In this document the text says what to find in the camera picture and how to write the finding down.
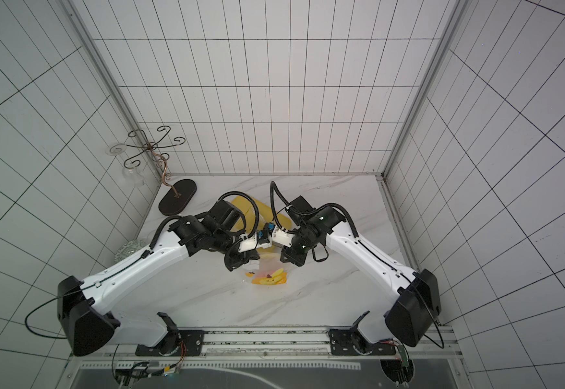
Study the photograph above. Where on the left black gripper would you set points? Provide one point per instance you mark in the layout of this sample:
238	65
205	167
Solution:
240	258

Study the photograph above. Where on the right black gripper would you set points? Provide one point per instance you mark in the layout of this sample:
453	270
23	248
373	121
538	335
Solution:
293	251

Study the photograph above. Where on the clear resealable zip bag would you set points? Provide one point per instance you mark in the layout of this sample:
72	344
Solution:
266	271

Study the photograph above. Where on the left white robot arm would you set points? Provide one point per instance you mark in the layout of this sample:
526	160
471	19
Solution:
86	308

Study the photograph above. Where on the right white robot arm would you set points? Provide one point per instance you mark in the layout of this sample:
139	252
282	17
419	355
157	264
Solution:
413	297

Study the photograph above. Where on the black round rack base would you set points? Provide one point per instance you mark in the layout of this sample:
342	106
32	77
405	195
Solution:
177	197

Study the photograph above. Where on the green patterned ceramic bowl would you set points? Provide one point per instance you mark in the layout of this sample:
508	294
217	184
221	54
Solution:
128	249

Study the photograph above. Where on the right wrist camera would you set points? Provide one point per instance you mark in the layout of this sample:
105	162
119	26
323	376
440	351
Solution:
277	236

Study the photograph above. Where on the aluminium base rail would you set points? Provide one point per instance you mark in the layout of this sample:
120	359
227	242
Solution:
230	349

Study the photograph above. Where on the black wire cup rack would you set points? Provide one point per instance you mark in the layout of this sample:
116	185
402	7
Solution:
156	149

